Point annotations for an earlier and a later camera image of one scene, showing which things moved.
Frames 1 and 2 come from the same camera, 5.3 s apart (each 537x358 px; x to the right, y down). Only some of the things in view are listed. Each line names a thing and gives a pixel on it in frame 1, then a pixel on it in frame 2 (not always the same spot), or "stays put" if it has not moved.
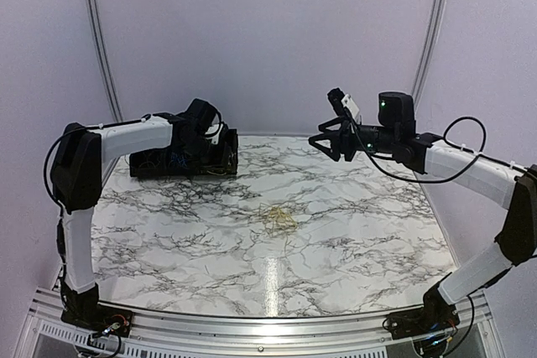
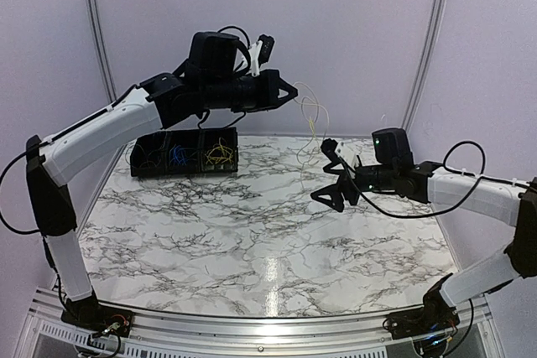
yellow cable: x=283 y=216 to x=317 y=113
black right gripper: x=336 y=137 to x=334 y=190
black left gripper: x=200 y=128 to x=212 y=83
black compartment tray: x=164 y=163 stays put
